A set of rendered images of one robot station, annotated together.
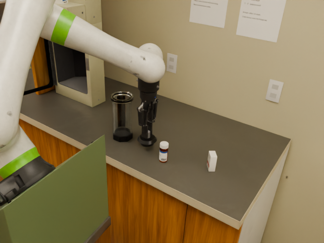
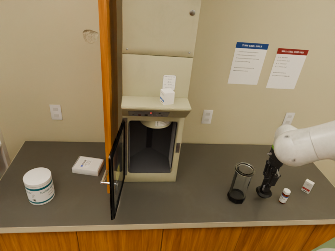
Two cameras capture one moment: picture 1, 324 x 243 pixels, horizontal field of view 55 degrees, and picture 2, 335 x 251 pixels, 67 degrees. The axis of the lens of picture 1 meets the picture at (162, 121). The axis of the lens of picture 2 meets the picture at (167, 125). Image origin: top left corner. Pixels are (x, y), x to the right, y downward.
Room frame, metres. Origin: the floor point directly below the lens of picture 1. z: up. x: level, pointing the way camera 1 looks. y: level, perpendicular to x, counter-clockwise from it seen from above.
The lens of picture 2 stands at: (0.81, 1.24, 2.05)
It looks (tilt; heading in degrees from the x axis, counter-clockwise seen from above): 32 degrees down; 318
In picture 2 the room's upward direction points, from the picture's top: 6 degrees clockwise
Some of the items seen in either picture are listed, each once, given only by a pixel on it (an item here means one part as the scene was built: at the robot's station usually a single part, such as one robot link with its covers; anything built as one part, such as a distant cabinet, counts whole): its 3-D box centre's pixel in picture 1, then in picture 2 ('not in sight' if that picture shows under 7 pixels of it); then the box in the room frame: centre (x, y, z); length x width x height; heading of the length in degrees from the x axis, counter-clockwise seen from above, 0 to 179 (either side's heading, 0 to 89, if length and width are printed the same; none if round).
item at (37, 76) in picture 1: (24, 60); (117, 169); (1.66, 0.78, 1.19); 0.30 x 0.01 x 0.40; 139
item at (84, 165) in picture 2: not in sight; (88, 166); (2.01, 0.80, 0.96); 0.16 x 0.12 x 0.04; 46
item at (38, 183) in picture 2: not in sight; (39, 186); (1.94, 1.09, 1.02); 0.13 x 0.13 x 0.15
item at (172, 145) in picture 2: (85, 54); (150, 135); (1.81, 0.48, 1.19); 0.26 x 0.24 x 0.35; 57
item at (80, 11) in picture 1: (55, 12); (155, 111); (1.66, 0.58, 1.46); 0.32 x 0.11 x 0.10; 57
